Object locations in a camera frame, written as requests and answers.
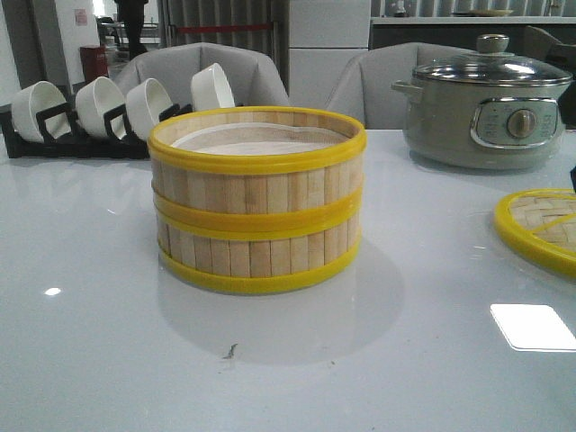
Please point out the bamboo steamer tray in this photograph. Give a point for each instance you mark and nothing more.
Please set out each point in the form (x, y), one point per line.
(260, 266)
(258, 193)

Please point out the woven bamboo steamer lid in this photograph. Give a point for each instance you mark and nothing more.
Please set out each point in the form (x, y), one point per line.
(539, 225)

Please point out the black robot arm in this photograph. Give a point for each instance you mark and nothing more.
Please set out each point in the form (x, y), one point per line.
(573, 178)

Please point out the left grey chair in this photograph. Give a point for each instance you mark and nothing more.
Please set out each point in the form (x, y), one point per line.
(253, 76)

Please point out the grey chair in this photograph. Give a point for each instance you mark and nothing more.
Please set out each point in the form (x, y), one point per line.
(253, 76)
(364, 88)

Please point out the right grey chair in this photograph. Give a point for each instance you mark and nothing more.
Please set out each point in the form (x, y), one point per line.
(364, 88)

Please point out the white bowl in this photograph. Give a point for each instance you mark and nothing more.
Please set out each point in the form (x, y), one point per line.
(144, 104)
(30, 101)
(210, 89)
(93, 101)

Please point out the white cabinet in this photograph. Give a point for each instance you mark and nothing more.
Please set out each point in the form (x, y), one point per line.
(323, 37)

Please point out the grey electric cooking pot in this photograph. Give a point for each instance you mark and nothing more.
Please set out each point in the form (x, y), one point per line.
(495, 127)

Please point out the red cylinder bin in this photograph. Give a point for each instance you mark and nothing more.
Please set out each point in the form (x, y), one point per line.
(94, 62)

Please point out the glass pot lid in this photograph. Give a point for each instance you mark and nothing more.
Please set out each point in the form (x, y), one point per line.
(491, 64)

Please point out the person in dark clothes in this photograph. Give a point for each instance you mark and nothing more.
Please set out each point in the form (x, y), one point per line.
(131, 14)

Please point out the black bowl rack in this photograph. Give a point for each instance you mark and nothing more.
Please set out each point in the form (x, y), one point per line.
(120, 140)

